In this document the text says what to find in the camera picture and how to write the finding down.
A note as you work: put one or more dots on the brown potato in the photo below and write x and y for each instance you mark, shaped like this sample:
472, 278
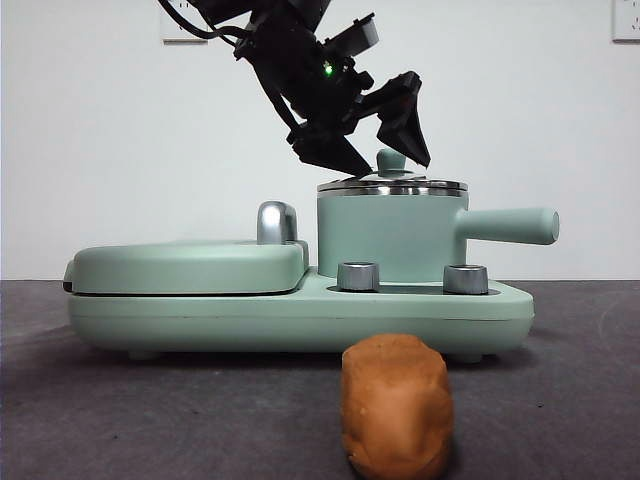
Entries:
397, 405

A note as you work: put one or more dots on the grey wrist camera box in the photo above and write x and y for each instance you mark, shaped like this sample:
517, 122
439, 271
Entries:
357, 36

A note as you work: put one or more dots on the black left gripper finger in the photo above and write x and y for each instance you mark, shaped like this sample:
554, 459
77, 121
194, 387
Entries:
332, 152
405, 132

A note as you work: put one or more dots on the glass pot lid green knob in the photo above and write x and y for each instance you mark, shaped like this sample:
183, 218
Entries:
392, 187

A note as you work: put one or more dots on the white wall socket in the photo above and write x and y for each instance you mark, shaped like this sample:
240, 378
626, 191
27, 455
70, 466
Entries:
627, 22
172, 30

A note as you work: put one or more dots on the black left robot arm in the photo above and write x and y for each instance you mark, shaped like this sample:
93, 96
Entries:
295, 65

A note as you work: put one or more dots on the green breakfast machine base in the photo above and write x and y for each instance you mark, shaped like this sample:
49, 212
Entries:
300, 325

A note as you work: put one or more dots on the silver control knob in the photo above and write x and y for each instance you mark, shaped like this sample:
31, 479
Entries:
466, 279
358, 276

